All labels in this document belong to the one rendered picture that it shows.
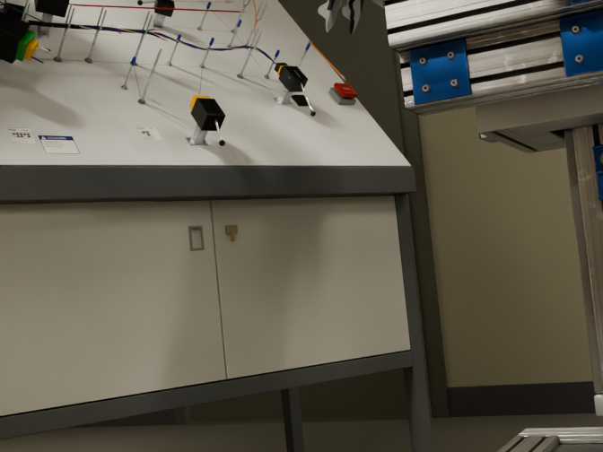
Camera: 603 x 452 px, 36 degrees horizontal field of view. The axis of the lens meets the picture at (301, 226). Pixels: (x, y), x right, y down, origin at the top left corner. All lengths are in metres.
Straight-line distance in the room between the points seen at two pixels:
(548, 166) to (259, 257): 1.90
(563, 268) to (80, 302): 2.30
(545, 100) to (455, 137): 2.39
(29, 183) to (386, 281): 0.95
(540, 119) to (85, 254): 0.93
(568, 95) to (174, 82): 1.07
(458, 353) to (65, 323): 2.29
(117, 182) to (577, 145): 0.89
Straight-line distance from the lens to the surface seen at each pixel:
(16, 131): 1.91
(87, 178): 1.86
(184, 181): 1.96
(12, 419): 1.83
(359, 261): 2.26
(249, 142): 2.14
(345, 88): 2.49
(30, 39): 1.95
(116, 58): 2.25
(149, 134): 2.02
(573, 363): 3.76
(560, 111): 1.48
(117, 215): 1.92
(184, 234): 1.99
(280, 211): 2.13
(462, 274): 3.83
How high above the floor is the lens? 0.58
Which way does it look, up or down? 4 degrees up
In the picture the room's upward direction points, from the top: 6 degrees counter-clockwise
